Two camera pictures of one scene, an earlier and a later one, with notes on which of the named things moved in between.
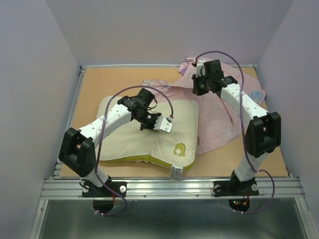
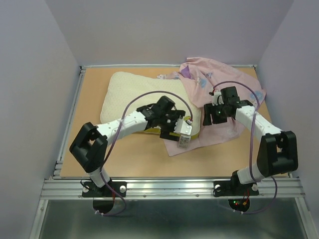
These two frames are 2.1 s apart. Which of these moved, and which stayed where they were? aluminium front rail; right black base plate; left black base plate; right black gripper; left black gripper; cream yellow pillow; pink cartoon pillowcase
Moved: right black gripper; pink cartoon pillowcase; cream yellow pillow; left black gripper
Stayed: right black base plate; left black base plate; aluminium front rail
